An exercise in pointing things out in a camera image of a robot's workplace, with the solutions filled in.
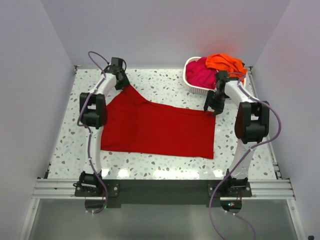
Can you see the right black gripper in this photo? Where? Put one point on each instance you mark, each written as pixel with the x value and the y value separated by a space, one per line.
pixel 218 108

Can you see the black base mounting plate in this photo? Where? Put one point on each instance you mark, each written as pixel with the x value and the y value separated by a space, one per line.
pixel 156 199

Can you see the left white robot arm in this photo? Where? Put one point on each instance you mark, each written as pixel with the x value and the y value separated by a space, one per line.
pixel 93 116

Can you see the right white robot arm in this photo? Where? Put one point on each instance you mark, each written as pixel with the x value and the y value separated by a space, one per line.
pixel 250 127

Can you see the red t shirt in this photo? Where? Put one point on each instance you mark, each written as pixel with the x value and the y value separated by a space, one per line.
pixel 137 125

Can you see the magenta t shirt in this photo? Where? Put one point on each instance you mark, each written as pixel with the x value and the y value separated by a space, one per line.
pixel 199 75

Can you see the aluminium frame rail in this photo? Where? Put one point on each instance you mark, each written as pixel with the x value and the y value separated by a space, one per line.
pixel 66 188

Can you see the white laundry basket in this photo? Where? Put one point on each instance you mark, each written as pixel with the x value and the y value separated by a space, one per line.
pixel 201 90

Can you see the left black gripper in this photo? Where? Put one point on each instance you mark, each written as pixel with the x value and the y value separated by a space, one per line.
pixel 126 82

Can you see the orange t shirt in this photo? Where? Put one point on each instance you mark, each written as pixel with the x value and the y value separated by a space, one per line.
pixel 224 62

